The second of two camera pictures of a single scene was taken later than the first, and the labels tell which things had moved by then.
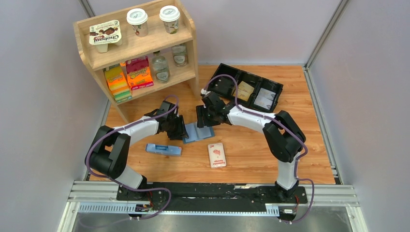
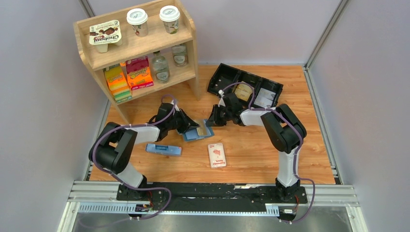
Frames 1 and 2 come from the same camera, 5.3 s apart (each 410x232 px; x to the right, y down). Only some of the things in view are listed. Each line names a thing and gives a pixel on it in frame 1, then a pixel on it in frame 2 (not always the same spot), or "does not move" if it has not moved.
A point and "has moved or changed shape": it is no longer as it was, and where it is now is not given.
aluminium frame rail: (102, 198) does not move
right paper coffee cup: (170, 15) does not move
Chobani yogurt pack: (102, 34) does not move
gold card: (243, 93) does not move
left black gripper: (181, 132) -> (187, 122)
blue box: (195, 133) has moved or changed shape
